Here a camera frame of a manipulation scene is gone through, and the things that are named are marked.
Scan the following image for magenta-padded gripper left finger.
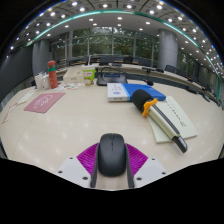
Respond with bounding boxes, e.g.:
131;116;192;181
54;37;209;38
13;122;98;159
54;143;100;189

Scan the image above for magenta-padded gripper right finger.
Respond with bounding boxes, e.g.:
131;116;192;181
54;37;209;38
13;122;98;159
123;143;168;189

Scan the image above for black computer mouse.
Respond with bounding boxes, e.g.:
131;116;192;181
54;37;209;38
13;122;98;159
97;132;128;178

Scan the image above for pink mouse pad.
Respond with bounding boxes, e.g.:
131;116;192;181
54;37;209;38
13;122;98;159
23;92;67;114

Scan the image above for cream booklet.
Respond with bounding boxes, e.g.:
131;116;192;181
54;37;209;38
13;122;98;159
147;95;198;144

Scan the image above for blue and white book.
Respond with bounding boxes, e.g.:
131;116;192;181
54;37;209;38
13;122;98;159
106;82;167;103

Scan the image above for red and white pamphlet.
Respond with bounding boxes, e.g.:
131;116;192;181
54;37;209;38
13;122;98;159
0;102;18;126

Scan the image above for white printed leaflet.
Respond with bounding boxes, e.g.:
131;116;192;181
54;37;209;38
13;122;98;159
17;89;37;105

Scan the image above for white lidded mug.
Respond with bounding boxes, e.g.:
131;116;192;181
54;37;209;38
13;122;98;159
40;72;51;90

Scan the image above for stack of white paper cups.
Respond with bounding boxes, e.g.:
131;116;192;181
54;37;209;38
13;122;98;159
34;75;42;91

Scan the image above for red bottle with green band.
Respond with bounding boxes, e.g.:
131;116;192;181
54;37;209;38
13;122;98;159
47;60;59;90

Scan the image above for green printed cup with straw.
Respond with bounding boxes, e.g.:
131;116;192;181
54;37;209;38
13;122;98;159
82;65;96;87

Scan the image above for black desk microphone console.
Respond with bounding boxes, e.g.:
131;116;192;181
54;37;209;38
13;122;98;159
96;66;129;87

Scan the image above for dark office chairs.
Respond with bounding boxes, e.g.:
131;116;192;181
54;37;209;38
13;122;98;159
66;54;224;101

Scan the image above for long curved conference desk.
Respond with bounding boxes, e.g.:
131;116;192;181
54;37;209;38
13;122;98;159
56;62;224;104

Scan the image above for ceiling lights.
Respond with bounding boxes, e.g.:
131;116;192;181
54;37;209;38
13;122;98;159
8;0;224;71

